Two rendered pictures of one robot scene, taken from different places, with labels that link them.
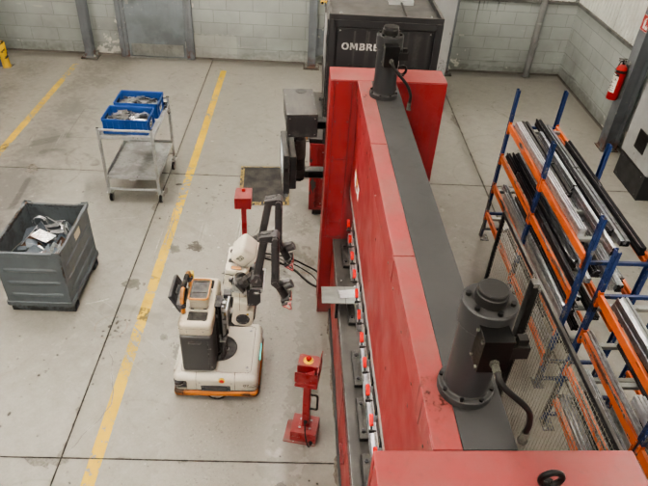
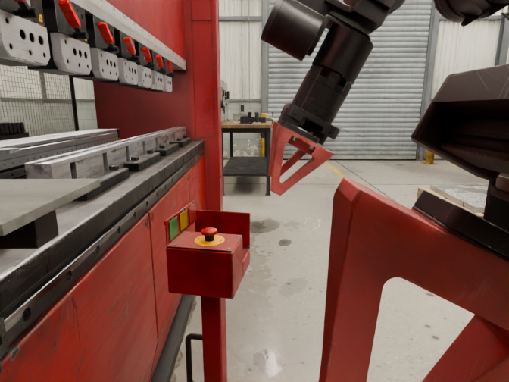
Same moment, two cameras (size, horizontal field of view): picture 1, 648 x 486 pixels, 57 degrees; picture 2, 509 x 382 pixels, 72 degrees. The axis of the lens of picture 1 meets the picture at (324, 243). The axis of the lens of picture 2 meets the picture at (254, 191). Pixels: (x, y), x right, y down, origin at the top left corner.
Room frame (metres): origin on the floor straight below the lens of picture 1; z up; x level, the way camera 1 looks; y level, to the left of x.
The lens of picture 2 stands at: (3.58, 0.21, 1.09)
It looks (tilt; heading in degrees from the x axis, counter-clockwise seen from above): 13 degrees down; 184
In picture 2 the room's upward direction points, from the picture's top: straight up
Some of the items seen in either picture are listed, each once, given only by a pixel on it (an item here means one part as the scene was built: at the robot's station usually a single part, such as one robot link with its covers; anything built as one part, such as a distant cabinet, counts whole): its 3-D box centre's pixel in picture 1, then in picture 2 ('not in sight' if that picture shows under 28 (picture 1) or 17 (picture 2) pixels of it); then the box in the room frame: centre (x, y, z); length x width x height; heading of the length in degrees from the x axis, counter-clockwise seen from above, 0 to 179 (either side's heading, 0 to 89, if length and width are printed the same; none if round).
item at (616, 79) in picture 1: (618, 78); not in sight; (7.91, -3.82, 1.04); 0.18 x 0.17 x 0.56; 3
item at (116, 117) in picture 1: (128, 120); not in sight; (5.98, 2.24, 0.92); 0.50 x 0.36 x 0.18; 93
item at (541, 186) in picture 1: (552, 229); not in sight; (4.46, -2.06, 0.87); 2.20 x 0.50 x 1.75; 3
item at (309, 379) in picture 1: (309, 368); (211, 244); (2.76, 0.05, 0.75); 0.20 x 0.16 x 0.18; 173
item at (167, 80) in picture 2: not in sight; (160, 75); (1.70, -0.40, 1.26); 0.15 x 0.09 x 0.17; 4
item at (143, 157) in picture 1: (139, 148); not in sight; (6.15, 2.24, 0.47); 0.90 x 0.66 x 0.95; 3
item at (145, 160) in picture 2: (362, 418); (143, 161); (2.27, -0.30, 0.89); 0.30 x 0.05 x 0.03; 4
